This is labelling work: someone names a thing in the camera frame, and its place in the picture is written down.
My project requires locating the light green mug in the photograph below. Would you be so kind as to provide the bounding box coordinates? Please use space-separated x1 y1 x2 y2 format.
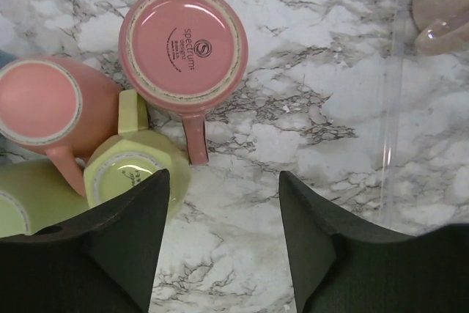
1 159 89 237

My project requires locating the salmon pink mug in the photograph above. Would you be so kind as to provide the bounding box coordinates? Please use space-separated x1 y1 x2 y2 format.
1 56 122 196

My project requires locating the blue mug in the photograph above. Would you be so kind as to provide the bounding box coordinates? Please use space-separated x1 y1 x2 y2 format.
0 50 17 69

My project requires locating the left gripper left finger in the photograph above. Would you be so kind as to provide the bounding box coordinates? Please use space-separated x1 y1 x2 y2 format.
1 169 170 313

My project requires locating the pink spectrum mug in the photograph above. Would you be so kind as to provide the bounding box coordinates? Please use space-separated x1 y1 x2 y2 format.
119 0 248 165

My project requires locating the yellow-green faceted mug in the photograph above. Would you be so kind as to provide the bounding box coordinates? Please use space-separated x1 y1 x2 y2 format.
84 89 191 218

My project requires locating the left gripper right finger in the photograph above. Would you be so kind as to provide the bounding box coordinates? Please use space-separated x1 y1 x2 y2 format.
278 172 468 313

